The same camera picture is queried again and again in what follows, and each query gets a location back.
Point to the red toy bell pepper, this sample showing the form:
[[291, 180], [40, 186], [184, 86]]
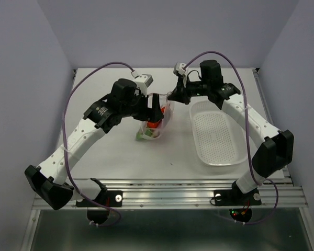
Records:
[[153, 125]]

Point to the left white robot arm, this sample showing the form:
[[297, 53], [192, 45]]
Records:
[[48, 179]]

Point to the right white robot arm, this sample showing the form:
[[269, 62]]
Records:
[[274, 146]]

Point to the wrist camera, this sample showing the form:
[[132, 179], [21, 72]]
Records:
[[180, 70], [143, 81]]

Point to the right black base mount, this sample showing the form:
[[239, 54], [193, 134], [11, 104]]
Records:
[[239, 203]]

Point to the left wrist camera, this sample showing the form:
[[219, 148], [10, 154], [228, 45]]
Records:
[[143, 81]]

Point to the white perforated plastic basket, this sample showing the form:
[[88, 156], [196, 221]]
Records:
[[219, 140]]

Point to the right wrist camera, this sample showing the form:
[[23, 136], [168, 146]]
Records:
[[180, 70]]

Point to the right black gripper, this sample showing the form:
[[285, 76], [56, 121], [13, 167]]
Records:
[[180, 94]]

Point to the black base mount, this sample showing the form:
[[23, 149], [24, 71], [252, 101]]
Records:
[[239, 203], [102, 204]]

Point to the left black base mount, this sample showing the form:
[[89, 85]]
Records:
[[102, 204]]

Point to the green toy bitter gourd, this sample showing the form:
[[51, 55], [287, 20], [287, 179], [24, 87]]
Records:
[[140, 136]]

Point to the aluminium rail frame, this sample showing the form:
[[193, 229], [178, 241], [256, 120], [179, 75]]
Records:
[[195, 194]]

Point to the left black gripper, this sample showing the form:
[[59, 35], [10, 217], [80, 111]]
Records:
[[152, 114]]

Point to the clear pink-dotted zip bag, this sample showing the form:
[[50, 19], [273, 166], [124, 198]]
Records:
[[154, 130]]

